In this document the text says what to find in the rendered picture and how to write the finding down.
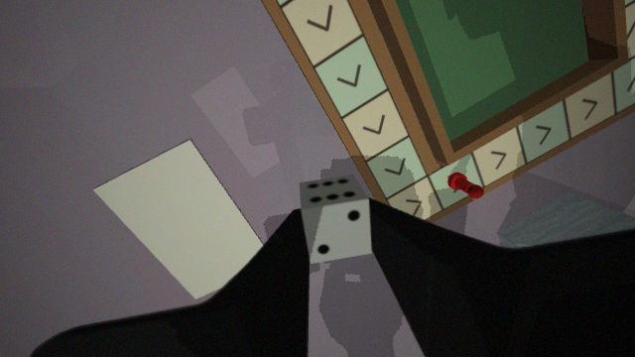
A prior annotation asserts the red pawn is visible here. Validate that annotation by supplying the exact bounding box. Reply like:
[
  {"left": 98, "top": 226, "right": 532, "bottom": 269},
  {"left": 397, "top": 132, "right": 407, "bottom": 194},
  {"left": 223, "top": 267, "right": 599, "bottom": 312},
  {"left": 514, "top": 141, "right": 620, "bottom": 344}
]
[{"left": 447, "top": 173, "right": 484, "bottom": 198}]

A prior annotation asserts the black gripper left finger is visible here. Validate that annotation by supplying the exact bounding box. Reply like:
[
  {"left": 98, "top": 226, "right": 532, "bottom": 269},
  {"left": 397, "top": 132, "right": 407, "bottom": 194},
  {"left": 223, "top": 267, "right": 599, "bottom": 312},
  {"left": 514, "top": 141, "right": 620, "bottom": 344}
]
[{"left": 31, "top": 208, "right": 310, "bottom": 357}]

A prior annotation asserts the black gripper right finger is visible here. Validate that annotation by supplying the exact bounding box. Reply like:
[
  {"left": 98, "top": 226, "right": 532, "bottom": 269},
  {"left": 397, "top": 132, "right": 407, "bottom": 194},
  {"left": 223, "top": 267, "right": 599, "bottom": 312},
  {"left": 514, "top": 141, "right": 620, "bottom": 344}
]
[{"left": 368, "top": 197, "right": 635, "bottom": 357}]

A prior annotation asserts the grey die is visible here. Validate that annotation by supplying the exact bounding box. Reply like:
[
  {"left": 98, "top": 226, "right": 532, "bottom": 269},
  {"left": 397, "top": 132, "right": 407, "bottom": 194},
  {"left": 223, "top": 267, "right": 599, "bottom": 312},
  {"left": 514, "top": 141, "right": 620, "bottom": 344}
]
[{"left": 300, "top": 175, "right": 372, "bottom": 264}]

